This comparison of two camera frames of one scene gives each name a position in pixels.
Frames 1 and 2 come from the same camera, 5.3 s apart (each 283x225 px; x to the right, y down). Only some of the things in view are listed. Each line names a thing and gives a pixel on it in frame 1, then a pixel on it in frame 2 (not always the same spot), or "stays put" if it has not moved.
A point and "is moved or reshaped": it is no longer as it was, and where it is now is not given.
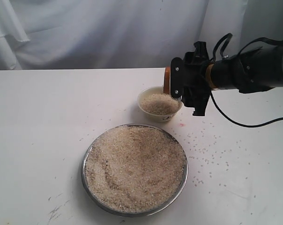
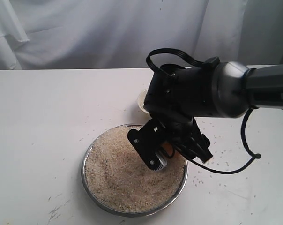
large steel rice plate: (133, 170) stays put
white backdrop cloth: (31, 34) stays put
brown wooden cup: (167, 80) is moved or reshaped
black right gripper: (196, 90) → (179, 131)
